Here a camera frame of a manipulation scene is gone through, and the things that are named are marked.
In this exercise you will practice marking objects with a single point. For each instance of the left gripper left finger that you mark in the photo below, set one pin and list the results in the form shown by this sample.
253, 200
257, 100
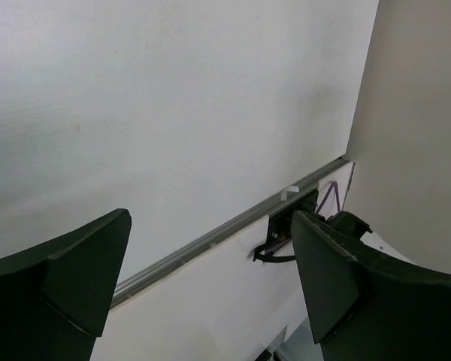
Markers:
55, 296

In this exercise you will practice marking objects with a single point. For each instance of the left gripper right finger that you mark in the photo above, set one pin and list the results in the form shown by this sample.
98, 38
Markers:
363, 304

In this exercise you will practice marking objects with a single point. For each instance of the white front board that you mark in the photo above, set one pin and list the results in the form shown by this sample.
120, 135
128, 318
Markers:
221, 305

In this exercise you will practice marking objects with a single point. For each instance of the aluminium rail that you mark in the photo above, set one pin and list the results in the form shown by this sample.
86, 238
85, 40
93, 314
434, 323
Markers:
272, 206

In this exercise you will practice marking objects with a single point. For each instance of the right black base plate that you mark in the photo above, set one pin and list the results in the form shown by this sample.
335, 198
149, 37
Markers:
279, 230

